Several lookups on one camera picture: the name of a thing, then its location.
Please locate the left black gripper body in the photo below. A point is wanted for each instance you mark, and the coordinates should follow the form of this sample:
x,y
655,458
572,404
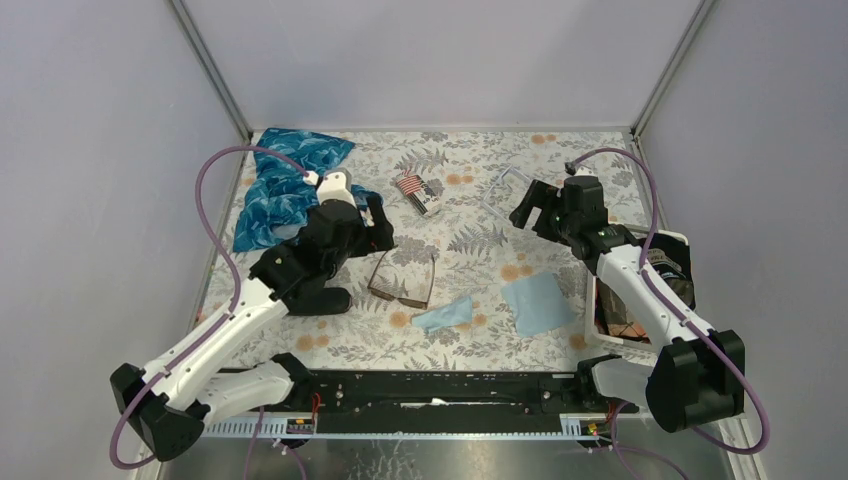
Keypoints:
x,y
365,240

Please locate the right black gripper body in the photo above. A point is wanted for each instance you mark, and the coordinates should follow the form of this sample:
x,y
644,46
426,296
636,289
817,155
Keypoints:
x,y
570,225

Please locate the flag pattern glasses case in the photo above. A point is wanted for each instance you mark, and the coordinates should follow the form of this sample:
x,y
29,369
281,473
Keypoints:
x,y
423,198

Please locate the brown sunglasses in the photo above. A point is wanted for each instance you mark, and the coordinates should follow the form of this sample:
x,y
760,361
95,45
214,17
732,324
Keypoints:
x,y
398,277

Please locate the small light blue cloth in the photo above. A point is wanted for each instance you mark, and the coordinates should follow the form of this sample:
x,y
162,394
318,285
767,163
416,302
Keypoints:
x,y
456,313

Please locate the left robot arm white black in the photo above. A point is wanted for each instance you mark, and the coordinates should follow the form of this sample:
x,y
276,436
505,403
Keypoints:
x,y
169,401

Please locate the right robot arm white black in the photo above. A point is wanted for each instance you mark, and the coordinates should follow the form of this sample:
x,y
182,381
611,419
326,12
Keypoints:
x,y
698,373

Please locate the blue patterned fabric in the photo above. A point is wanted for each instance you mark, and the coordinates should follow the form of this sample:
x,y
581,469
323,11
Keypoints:
x,y
277,201

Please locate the black glasses case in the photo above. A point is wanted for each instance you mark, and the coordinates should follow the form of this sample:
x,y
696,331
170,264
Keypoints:
x,y
328,301

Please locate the large light blue cloth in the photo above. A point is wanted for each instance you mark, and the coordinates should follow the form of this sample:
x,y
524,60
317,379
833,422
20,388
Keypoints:
x,y
537,305

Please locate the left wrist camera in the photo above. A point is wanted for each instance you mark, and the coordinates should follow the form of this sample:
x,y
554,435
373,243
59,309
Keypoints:
x,y
334,185

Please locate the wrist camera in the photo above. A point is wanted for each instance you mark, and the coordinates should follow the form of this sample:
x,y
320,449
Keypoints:
x,y
334,185
574,169

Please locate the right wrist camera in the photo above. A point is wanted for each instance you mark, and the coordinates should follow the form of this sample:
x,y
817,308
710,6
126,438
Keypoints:
x,y
574,169

